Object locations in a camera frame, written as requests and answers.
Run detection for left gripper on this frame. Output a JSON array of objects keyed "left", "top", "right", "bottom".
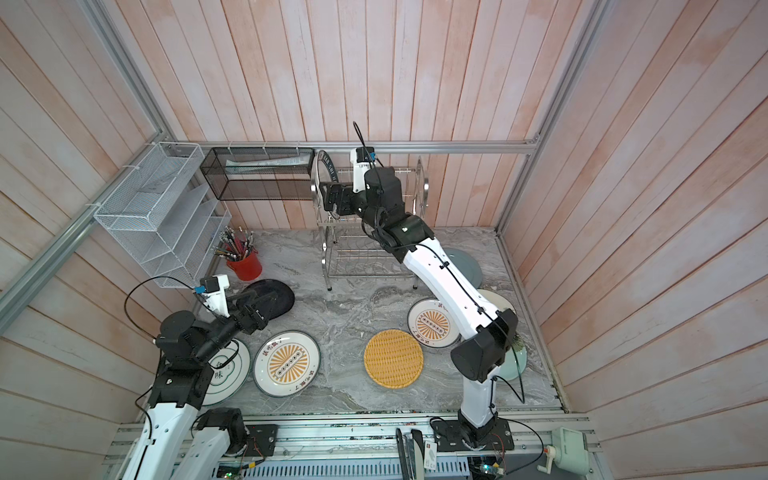
[{"left": 194, "top": 289, "right": 279, "bottom": 361}]

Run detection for black round plate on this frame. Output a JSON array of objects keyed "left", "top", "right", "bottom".
[{"left": 241, "top": 279, "right": 295, "bottom": 320}]

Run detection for steel two-tier dish rack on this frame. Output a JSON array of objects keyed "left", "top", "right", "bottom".
[{"left": 310, "top": 165, "right": 419, "bottom": 290}]

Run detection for large orange sunburst plate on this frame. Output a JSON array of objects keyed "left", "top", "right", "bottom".
[{"left": 252, "top": 330, "right": 321, "bottom": 398}]

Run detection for green rim white plate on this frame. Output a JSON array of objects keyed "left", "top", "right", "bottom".
[{"left": 313, "top": 150, "right": 342, "bottom": 211}]

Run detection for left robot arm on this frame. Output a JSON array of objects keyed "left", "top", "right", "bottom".
[{"left": 123, "top": 287, "right": 295, "bottom": 479}]

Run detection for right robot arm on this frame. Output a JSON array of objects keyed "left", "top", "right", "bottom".
[{"left": 312, "top": 163, "right": 518, "bottom": 449}]

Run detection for red pencil cup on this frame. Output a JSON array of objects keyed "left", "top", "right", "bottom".
[{"left": 226, "top": 252, "right": 263, "bottom": 282}]

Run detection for white plate green characters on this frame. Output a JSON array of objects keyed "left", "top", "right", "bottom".
[{"left": 202, "top": 339, "right": 251, "bottom": 407}]

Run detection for grey-green round plate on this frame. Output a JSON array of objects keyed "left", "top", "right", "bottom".
[{"left": 445, "top": 248, "right": 483, "bottom": 288}]

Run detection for small orange sunburst plate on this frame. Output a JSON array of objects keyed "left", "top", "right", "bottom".
[{"left": 407, "top": 298, "right": 460, "bottom": 349}]

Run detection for yellow woven round plate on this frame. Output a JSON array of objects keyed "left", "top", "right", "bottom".
[{"left": 364, "top": 329, "right": 424, "bottom": 389}]

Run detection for cream floral plate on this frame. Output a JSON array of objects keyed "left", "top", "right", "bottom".
[{"left": 478, "top": 289, "right": 516, "bottom": 313}]

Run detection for light green floral plate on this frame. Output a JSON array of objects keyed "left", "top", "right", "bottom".
[{"left": 496, "top": 342, "right": 527, "bottom": 381}]

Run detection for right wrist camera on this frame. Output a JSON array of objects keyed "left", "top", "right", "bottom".
[{"left": 349, "top": 146, "right": 375, "bottom": 194}]

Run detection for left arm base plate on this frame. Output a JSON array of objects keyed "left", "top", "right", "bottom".
[{"left": 193, "top": 423, "right": 280, "bottom": 458}]

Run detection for white wire wall shelf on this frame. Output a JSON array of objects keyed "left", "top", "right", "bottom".
[{"left": 95, "top": 142, "right": 231, "bottom": 288}]

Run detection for black mesh wall basket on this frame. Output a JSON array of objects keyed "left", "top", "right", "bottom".
[{"left": 201, "top": 146, "right": 316, "bottom": 201}]

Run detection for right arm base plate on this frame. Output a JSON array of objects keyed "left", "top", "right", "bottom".
[{"left": 429, "top": 417, "right": 515, "bottom": 452}]

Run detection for white box camera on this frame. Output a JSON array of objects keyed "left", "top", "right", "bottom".
[{"left": 537, "top": 427, "right": 591, "bottom": 476}]

